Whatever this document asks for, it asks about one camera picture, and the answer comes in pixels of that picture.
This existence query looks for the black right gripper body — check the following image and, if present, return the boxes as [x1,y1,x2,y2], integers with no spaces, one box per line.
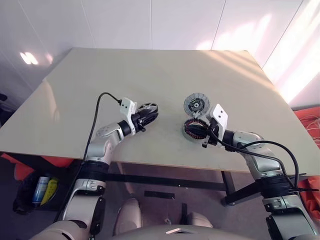
[201,118,223,149]

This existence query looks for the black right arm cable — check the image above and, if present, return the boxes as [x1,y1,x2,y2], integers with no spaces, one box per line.
[209,128,301,193]

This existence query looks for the blue white spray can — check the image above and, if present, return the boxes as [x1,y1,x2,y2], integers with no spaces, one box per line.
[31,175,51,205]

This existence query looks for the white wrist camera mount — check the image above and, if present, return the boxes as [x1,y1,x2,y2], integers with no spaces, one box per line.
[205,103,229,138]
[119,98,139,136]

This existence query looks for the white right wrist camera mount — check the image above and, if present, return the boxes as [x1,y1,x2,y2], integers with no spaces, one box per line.
[205,103,229,138]

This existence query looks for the beige rounded shell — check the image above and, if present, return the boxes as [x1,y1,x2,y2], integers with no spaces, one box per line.
[113,198,144,236]
[179,211,214,229]

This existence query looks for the yellow plastic bottle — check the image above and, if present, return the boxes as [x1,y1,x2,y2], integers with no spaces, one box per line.
[40,176,60,206]

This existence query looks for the grey motor housing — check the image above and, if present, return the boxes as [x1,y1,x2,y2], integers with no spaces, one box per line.
[181,116,210,145]

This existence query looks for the black metal table frame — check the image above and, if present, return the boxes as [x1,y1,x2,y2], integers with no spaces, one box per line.
[106,162,315,207]

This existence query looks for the orange cushion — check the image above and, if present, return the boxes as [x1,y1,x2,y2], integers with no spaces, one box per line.
[291,106,320,151]
[0,152,74,181]
[299,174,320,222]

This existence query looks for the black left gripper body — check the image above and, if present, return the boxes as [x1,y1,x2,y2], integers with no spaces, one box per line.
[131,111,153,135]

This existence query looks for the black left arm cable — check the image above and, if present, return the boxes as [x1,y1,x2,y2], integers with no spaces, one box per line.
[79,92,123,176]

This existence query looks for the white thin cords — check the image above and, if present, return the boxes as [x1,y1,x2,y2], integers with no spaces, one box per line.
[299,113,320,149]

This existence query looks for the silver robot torso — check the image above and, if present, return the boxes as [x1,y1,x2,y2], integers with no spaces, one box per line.
[109,223,272,240]

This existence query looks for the black spoked rotor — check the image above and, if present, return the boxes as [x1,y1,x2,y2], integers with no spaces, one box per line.
[137,101,159,118]

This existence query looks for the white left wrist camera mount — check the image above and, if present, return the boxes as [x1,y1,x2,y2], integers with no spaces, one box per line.
[119,98,139,136]

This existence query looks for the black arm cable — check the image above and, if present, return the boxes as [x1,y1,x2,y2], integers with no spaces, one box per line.
[79,92,123,176]
[209,128,301,193]

